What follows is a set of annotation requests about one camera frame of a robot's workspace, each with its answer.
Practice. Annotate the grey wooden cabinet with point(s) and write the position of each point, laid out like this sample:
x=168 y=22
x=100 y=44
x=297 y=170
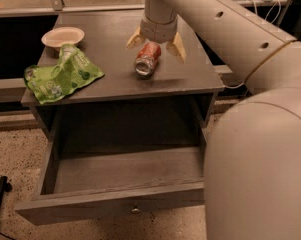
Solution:
x=121 y=108

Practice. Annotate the metal drawer knob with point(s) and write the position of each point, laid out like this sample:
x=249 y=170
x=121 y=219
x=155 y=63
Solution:
x=135 y=209

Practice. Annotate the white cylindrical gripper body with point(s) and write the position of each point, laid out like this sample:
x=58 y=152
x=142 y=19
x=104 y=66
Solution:
x=157 y=32

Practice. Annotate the white paper bowl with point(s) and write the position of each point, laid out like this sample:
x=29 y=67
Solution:
x=57 y=37

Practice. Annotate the thin metal rod stand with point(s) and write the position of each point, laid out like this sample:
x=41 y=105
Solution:
x=285 y=4

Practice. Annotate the green chip bag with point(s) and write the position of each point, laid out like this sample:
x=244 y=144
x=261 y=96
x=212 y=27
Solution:
x=73 y=71

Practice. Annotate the grey metal rail frame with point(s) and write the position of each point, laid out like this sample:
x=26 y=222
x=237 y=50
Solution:
x=56 y=9

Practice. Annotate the open grey top drawer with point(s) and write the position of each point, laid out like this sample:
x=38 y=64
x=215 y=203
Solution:
x=84 y=177

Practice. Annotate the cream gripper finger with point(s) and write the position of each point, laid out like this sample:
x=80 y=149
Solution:
x=136 y=39
x=176 y=48

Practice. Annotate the red coke can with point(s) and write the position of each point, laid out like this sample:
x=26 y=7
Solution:
x=147 y=59

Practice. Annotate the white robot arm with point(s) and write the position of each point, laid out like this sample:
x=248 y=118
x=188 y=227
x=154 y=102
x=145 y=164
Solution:
x=252 y=168

